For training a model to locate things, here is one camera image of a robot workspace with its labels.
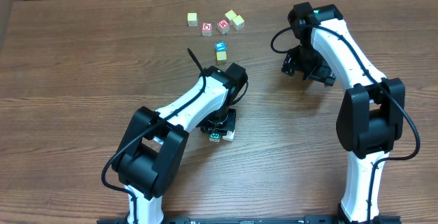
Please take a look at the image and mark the plain white wooden block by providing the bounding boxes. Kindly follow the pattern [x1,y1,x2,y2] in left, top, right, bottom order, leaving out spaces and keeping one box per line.
[222,131,234,142]

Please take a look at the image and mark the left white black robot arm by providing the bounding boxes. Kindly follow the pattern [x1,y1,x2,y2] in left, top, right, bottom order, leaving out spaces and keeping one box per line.
[109,64,248,223]

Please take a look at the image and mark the yellow block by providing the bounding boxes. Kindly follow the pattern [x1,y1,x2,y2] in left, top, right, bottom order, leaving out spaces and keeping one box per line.
[225,10,237,25]
[216,51,227,65]
[187,12,198,27]
[232,15,245,31]

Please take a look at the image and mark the green letter block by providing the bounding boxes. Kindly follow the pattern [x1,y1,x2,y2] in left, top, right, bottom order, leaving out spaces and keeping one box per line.
[209,133,221,142]

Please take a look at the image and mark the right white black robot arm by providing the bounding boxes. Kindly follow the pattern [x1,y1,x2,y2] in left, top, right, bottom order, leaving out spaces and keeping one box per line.
[281,2,405,223]

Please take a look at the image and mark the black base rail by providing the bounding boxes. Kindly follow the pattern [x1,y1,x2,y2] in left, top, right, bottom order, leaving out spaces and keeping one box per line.
[96,215,402,224]

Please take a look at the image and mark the blue picture block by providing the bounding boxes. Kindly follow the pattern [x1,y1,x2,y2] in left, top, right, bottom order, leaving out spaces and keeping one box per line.
[215,41,227,52]

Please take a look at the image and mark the yellow block centre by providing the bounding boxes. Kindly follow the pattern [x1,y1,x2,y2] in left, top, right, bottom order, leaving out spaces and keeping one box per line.
[216,51,227,65]

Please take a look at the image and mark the far left yellow block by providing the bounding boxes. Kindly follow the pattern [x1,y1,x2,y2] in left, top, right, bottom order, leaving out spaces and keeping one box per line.
[187,12,198,27]

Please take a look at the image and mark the yellow block behind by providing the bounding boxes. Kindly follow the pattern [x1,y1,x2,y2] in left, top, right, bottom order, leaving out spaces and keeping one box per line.
[225,10,237,25]

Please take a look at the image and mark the red block with circle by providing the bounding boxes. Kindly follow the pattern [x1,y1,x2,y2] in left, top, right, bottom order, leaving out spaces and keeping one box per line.
[201,23,213,36]

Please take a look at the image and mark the red block letter E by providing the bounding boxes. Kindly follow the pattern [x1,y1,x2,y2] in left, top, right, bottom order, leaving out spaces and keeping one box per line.
[217,19,230,34]

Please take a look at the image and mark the yellow block far right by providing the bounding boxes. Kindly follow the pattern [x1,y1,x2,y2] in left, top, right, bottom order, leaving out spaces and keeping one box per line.
[232,15,245,31]

